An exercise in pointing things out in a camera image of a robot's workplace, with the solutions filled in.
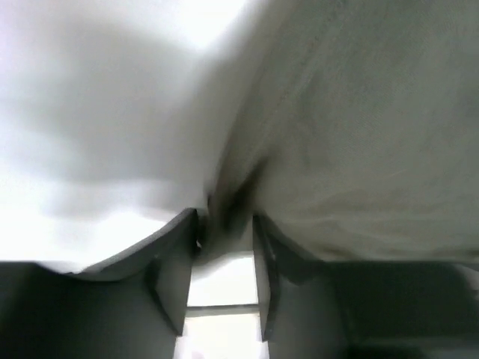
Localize aluminium front rail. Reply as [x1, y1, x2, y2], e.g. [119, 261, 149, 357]
[186, 304, 259, 317]

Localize olive green shorts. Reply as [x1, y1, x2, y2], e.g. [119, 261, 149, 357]
[198, 1, 478, 263]

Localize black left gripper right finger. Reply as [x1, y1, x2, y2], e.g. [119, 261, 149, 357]
[252, 215, 478, 359]

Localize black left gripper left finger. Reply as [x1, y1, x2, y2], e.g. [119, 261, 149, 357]
[1, 209, 198, 358]

